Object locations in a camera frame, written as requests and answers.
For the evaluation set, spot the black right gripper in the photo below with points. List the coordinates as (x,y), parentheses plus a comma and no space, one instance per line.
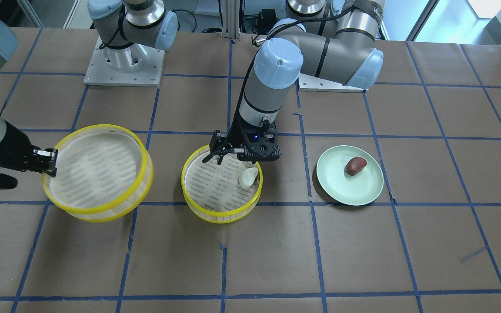
(12,146)

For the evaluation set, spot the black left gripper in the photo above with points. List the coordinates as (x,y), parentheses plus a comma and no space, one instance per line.
(238,138)

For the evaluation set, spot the white steamed bun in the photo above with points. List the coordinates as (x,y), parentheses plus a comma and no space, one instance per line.
(247,177)

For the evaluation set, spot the yellow rimmed steamer basket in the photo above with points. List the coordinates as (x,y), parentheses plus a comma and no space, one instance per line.
(212,191)

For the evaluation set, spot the dark red bun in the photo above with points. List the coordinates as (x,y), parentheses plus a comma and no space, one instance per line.
(355,165)

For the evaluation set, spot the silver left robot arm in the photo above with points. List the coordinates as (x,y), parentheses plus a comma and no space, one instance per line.
(335,44)

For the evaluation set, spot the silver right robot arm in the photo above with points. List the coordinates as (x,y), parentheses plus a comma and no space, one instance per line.
(43,94)

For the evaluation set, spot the light green plate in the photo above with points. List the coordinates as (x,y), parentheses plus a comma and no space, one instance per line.
(358,190)

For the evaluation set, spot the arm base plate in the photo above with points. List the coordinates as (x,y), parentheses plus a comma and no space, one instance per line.
(135,66)
(314,84)

